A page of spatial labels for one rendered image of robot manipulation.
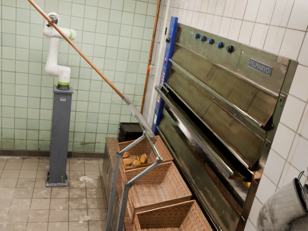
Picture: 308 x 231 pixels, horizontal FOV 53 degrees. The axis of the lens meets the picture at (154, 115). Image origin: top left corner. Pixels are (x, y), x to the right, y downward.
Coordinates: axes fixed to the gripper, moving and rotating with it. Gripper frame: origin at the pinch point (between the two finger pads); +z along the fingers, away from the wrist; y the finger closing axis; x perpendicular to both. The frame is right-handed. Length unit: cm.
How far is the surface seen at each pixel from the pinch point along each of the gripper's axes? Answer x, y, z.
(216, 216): -154, -3, 127
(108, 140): -145, 57, -63
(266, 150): -112, -53, 153
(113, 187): -136, 61, 40
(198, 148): -144, -23, 69
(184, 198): -159, 12, 88
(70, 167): -152, 128, -97
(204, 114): -120, -44, 72
